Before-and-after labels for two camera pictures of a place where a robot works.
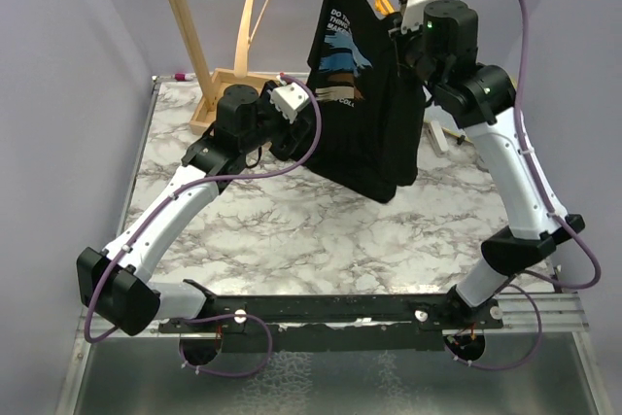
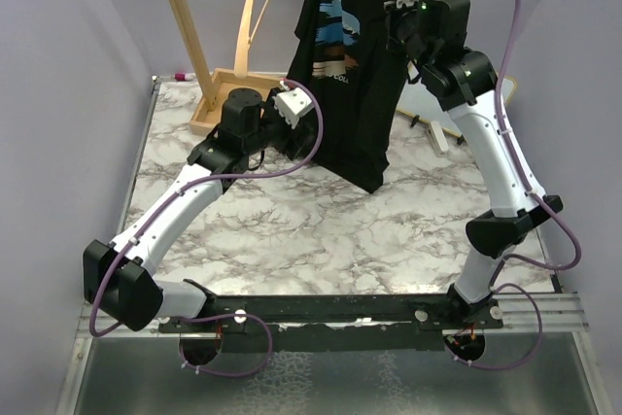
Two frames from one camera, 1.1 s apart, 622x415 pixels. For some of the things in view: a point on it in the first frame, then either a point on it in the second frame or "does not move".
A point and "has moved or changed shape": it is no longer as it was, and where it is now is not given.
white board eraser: (437, 138) does not move
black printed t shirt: (370, 111) has moved or changed shape
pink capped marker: (181, 77) does not move
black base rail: (327, 322) does not move
